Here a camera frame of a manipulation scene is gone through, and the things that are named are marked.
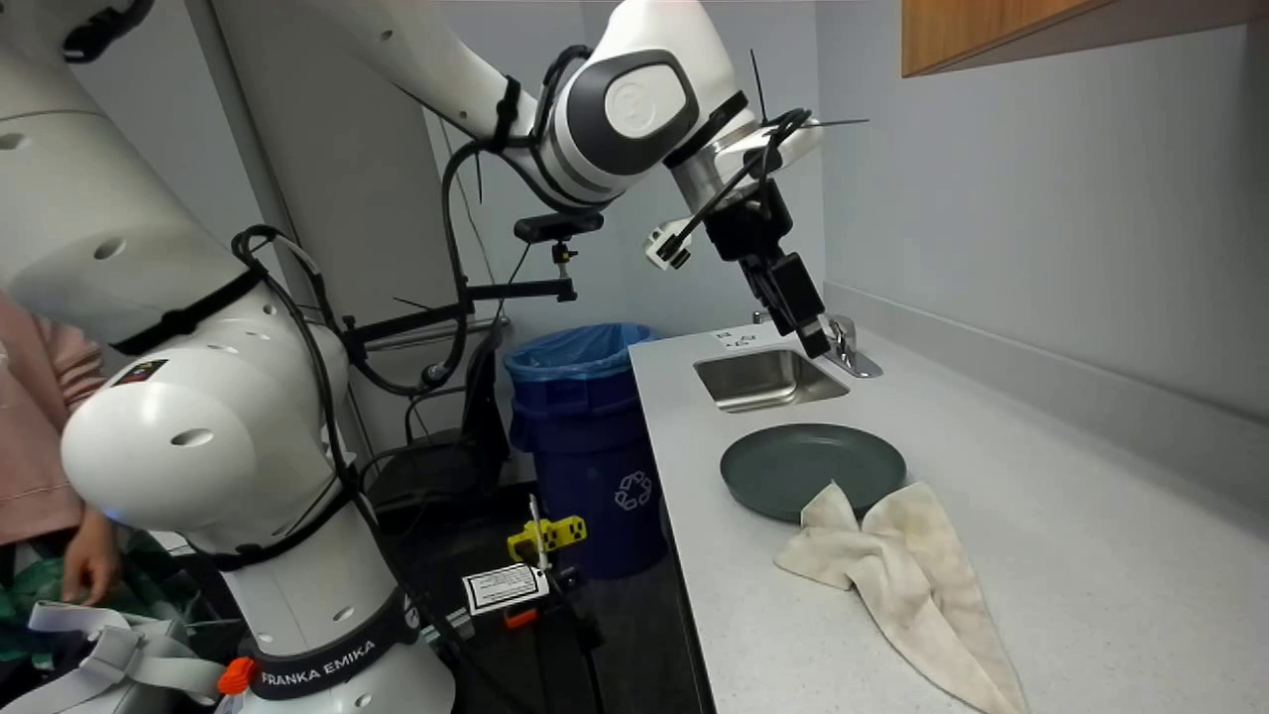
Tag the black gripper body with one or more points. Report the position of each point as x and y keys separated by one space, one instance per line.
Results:
x=756 y=223

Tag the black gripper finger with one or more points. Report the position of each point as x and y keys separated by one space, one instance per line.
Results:
x=781 y=311
x=811 y=300

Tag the cream cloth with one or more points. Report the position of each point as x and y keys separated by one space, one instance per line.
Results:
x=899 y=567

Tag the person's hand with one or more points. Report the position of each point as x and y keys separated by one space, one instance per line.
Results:
x=94 y=561

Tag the stainless steel sink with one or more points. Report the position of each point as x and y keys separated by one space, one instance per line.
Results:
x=765 y=378

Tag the silver faucet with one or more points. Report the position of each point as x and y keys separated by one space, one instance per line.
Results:
x=856 y=356

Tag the dark green round plate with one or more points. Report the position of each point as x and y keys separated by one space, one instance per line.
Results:
x=805 y=461

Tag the blue recycling bin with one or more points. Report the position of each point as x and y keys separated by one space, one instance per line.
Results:
x=588 y=439

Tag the yellow black object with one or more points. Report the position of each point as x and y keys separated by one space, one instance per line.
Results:
x=548 y=542

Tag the white label card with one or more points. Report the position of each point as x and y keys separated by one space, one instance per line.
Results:
x=505 y=587

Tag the person in pink shirt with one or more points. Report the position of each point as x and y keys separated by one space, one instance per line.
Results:
x=32 y=423

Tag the black camera on stand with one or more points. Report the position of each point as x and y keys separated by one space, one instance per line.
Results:
x=558 y=223

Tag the wooden wall cabinet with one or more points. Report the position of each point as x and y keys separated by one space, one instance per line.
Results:
x=994 y=26

